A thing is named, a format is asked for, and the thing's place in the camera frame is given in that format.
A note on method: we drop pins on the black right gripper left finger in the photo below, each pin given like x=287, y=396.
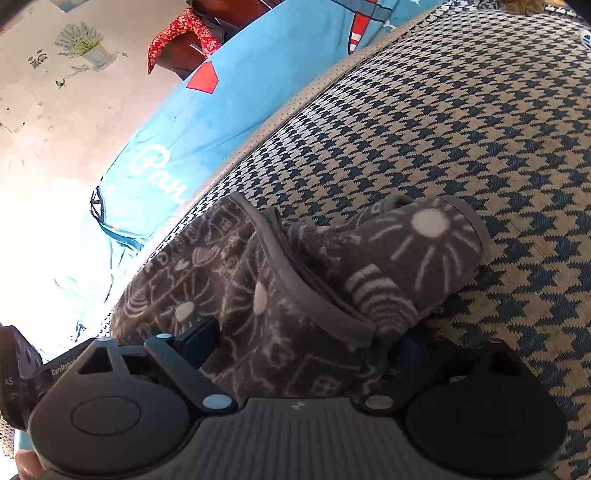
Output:
x=160, y=375

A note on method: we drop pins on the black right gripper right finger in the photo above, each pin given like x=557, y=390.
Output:
x=415, y=366

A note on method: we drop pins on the grey patterned fleece garment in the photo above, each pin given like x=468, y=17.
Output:
x=304, y=310

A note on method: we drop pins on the person's left hand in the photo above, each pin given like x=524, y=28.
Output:
x=28, y=465

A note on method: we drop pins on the houndstooth sofa cushion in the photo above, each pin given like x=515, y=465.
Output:
x=478, y=104

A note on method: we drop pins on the blue cartoon print pillow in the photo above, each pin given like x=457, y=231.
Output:
x=198, y=127

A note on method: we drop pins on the dark wooden chair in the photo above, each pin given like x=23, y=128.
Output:
x=182, y=55
x=237, y=13

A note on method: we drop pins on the red floral cloth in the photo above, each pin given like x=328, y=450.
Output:
x=186, y=21

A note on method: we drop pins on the white blue dotted work glove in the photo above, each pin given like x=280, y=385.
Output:
x=585, y=38

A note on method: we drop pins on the lavender wall sticker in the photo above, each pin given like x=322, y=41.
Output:
x=81, y=40

